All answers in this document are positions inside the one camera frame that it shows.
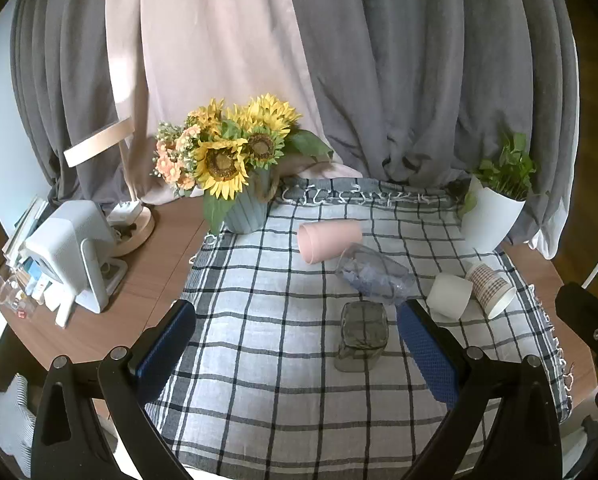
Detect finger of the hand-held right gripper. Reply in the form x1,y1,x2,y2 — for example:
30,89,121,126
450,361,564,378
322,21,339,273
555,282,598,380

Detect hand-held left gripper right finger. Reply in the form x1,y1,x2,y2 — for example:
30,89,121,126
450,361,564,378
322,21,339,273
397,299,564,480

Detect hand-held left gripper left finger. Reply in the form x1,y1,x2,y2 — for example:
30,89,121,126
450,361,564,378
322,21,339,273
30,299,197,480

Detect white cup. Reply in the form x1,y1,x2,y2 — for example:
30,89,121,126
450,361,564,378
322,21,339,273
425,272,474,321

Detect smoky grey square glass cup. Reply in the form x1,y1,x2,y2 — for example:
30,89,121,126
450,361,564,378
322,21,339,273
335,301,390,373

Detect checked brown paper cup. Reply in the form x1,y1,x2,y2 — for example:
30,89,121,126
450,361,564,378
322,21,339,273
465,261,517,318

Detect clear blue plastic cup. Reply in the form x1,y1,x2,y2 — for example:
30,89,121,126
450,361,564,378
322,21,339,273
335,242,416,306

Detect pink cup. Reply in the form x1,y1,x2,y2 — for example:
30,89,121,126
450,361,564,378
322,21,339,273
297,220,364,265

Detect black white checked tablecloth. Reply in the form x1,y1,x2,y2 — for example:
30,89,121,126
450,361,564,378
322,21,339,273
144,177,577,478

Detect white plant pot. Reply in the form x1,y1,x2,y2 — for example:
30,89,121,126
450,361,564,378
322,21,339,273
460,175,527,253

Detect white power adapter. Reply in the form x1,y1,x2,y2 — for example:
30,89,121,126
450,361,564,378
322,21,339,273
106,199,144,226

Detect white projector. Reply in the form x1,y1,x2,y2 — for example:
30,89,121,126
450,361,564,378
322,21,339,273
24,200,116,315

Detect grey-blue ribbed vase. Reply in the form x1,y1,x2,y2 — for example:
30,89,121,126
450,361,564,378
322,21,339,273
222,167,272,235

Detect white striped cloth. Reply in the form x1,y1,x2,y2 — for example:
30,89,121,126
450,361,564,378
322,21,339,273
0,375,37,478

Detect green leafy plant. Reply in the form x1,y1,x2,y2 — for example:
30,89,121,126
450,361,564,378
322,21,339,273
459,130,550,218

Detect clear plastic container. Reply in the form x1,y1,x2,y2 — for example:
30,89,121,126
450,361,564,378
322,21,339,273
0,250,36,322

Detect stack of books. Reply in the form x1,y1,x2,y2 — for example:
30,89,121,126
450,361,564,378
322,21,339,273
2,195,50,281

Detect sunflower bouquet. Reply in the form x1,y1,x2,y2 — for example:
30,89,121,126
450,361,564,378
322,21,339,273
151,92,335,233

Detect wooden desk lamp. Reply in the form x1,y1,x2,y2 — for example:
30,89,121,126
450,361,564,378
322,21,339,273
63,55,156,257

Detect grey curtain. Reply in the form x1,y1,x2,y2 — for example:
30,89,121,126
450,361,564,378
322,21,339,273
9,0,147,206
284,0,580,261

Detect pale pink curtain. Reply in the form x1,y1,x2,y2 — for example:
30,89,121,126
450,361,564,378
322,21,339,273
104,0,362,206

